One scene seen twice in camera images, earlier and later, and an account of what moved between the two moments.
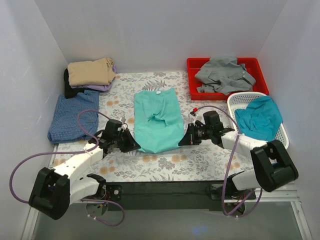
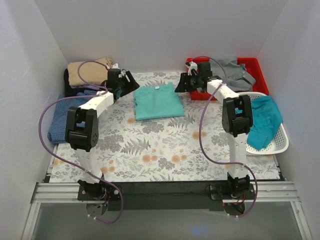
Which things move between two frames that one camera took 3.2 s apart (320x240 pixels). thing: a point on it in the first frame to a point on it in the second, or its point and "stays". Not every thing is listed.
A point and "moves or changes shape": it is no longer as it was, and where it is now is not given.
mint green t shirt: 158,123 moves or changes shape
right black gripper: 195,133 to 189,83
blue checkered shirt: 63,125 stays
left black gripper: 124,141 to 125,83
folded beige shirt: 99,72 stays
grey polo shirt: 224,74 stays
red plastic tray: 251,64 stays
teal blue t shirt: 260,119 stays
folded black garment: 69,91 stays
